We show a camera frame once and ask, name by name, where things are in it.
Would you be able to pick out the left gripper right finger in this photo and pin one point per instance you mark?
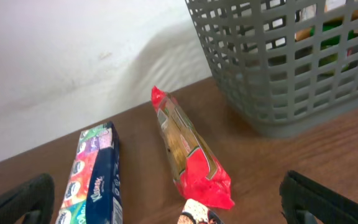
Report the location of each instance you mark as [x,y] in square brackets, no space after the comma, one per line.
[306,201]

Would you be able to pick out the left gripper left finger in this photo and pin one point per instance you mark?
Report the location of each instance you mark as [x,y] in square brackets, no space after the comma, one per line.
[32,201]

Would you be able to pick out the red spaghetti packet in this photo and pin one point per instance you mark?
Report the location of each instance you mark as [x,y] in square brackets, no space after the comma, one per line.
[197,173]

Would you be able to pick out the green lid jar with label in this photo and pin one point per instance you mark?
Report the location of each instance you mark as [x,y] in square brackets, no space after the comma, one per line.
[330,42]

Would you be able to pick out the orange snack bag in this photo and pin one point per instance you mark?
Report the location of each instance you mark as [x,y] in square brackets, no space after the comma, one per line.
[310,11]

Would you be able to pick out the Kleenex tissue multipack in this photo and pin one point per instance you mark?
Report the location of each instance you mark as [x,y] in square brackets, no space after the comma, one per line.
[93,192]

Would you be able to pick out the brown white snack bag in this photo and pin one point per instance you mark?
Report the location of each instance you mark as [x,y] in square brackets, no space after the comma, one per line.
[195,212]

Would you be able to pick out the grey plastic basket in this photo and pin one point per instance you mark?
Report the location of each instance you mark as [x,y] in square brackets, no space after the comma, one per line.
[271,79]

